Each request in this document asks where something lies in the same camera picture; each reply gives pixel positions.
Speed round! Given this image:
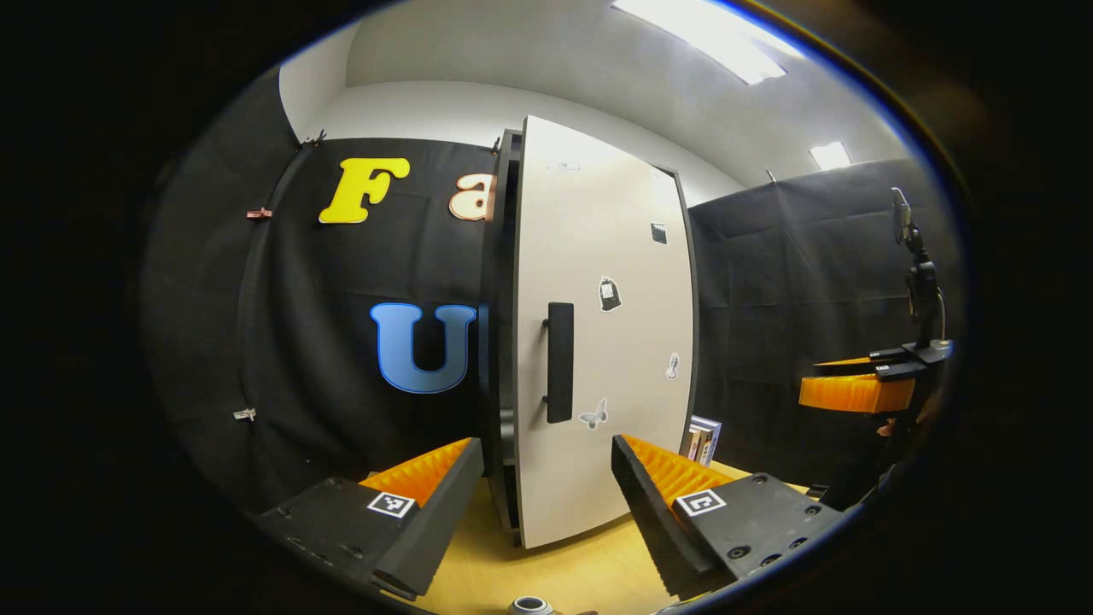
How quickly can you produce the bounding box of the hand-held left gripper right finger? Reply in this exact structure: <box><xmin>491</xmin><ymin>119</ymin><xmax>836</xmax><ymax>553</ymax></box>
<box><xmin>611</xmin><ymin>434</ymin><xmax>846</xmax><ymax>600</ymax></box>

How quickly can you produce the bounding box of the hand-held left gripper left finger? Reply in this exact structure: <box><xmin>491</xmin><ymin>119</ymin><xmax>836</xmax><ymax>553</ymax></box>
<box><xmin>259</xmin><ymin>437</ymin><xmax>485</xmax><ymax>600</ymax></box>

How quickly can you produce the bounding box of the beige cabinet door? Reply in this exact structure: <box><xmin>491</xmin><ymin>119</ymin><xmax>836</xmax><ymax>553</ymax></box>
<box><xmin>512</xmin><ymin>115</ymin><xmax>694</xmax><ymax>550</ymax></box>

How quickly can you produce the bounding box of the dark grey cabinet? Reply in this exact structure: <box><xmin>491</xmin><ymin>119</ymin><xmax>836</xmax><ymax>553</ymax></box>
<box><xmin>478</xmin><ymin>128</ymin><xmax>703</xmax><ymax>548</ymax></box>

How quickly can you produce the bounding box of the black phone stand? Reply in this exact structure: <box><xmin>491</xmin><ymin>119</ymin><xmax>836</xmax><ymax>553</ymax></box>
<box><xmin>891</xmin><ymin>186</ymin><xmax>949</xmax><ymax>344</ymax></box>

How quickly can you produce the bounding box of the black backdrop cloth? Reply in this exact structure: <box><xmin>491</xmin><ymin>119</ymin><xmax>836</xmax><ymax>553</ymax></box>
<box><xmin>141</xmin><ymin>68</ymin><xmax>961</xmax><ymax>513</ymax></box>

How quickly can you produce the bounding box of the long ceiling light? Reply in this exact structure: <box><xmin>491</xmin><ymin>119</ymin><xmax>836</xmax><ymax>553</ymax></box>
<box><xmin>611</xmin><ymin>0</ymin><xmax>804</xmax><ymax>86</ymax></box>

